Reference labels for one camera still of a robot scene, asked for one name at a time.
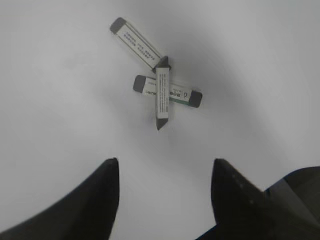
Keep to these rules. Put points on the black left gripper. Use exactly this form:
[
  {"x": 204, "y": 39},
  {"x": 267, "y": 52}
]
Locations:
[{"x": 239, "y": 216}]

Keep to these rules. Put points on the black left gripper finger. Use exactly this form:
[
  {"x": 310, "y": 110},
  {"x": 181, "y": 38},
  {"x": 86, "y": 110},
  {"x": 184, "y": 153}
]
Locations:
[{"x": 87, "y": 213}]

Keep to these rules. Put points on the grey white eraser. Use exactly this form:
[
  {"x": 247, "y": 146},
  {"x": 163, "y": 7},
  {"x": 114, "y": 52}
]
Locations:
[
  {"x": 137, "y": 43},
  {"x": 162, "y": 102},
  {"x": 177, "y": 94}
]

